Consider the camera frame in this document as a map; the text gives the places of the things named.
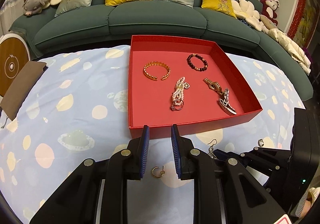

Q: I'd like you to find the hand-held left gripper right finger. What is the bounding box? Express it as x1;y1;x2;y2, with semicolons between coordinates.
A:
171;124;288;224

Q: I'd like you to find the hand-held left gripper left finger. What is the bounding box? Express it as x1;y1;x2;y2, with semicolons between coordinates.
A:
29;125;150;224

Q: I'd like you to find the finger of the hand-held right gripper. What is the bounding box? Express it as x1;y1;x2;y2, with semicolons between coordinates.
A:
239;146;292;173
214;148;274;184

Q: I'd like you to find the silver drop earring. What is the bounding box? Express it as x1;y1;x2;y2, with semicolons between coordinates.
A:
207;138;218;159

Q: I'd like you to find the gold hoop earring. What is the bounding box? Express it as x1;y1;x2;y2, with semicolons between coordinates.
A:
151;165;166;178

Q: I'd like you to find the red cardboard box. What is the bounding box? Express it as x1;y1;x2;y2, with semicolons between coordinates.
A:
128;35;263;139

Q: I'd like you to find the pearl bracelet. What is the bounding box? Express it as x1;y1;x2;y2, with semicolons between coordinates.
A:
171;77;192;105

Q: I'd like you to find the gold wristwatch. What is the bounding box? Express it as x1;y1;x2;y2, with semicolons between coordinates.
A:
203;77;224;95

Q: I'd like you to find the gold bangle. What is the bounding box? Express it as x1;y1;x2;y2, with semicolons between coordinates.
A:
143;62;172;82

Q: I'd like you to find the dark bead bracelet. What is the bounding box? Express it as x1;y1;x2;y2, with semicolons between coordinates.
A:
187;54;209;72

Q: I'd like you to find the person's right hand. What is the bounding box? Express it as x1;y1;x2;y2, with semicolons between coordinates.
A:
306;186;320;206

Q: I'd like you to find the blue spotted tablecloth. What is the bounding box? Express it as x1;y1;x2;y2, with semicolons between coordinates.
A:
0;45;308;224

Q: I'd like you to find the cream satin blanket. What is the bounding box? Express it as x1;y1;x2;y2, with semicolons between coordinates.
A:
262;28;312;76

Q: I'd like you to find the beige plush pillow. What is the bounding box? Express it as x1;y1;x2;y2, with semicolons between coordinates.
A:
259;14;275;30

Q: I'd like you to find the dark green sofa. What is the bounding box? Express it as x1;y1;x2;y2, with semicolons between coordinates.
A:
9;0;314;101

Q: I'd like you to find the brown cloth pad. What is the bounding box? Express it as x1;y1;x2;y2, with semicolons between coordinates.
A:
0;60;48;121

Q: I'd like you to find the cream flower-shaped cushion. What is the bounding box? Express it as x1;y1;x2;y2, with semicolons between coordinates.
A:
231;0;263;32

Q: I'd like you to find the red monkey plush toy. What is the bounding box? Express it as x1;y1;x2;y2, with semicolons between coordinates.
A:
260;0;280;26

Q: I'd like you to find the white round wood-top device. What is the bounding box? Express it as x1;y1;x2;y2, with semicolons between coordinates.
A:
0;33;32;97

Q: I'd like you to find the grey pig plush toy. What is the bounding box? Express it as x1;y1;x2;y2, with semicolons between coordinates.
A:
23;0;55;17

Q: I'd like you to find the white sheer curtain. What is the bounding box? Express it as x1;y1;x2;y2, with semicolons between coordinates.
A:
0;0;28;37

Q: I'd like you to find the red framed wall hanging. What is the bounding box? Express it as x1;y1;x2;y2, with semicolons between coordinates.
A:
287;0;320;50

